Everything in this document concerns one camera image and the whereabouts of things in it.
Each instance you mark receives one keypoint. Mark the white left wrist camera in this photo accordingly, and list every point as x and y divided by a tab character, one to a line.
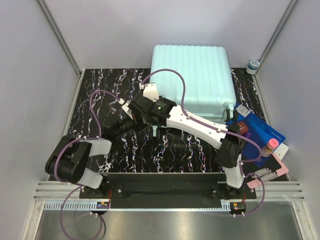
125	107

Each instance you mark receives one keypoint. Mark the blue white jar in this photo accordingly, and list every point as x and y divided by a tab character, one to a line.
253	66

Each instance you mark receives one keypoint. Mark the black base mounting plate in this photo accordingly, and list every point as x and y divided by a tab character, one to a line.
167	191

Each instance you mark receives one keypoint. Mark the black purple small device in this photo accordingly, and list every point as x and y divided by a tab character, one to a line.
247	135

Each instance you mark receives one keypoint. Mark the red brown travel adapter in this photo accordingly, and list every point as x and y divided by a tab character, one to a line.
243	127

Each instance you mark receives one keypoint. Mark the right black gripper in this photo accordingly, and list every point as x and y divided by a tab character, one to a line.
154	102

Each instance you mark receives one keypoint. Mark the mint green suitcase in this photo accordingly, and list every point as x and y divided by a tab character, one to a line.
197	77

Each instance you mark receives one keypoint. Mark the pink cap small bottle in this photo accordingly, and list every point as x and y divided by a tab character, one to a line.
270	146

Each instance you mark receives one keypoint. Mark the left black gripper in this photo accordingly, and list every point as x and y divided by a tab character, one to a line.
137	123

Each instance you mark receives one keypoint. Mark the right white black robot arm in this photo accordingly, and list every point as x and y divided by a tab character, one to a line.
226	139

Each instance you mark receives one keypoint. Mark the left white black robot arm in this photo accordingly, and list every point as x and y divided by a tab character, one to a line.
68	161

